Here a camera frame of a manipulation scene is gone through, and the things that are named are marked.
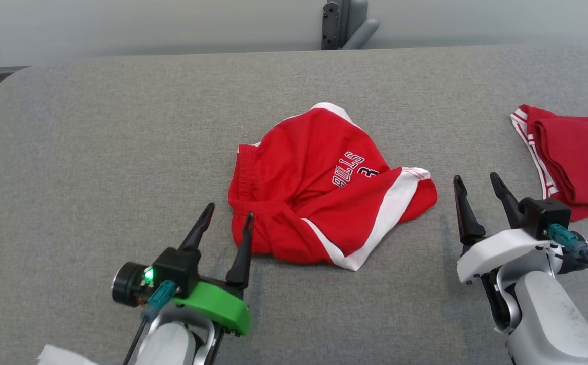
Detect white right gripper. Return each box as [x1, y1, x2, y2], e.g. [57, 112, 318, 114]
[453, 172, 554, 284]

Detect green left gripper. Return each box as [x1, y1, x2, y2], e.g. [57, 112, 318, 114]
[171, 202, 256, 337]

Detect red basketball jersey white sleeves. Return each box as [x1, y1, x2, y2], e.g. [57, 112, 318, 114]
[510, 104, 588, 222]

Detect red basketball shorts white trim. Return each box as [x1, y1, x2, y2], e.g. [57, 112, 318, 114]
[227, 102, 438, 271]

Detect black right cable teal plug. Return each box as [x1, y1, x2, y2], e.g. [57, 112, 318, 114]
[547, 223, 588, 300]

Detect dark grey hinge bracket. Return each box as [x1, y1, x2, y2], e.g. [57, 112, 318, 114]
[321, 1, 341, 51]

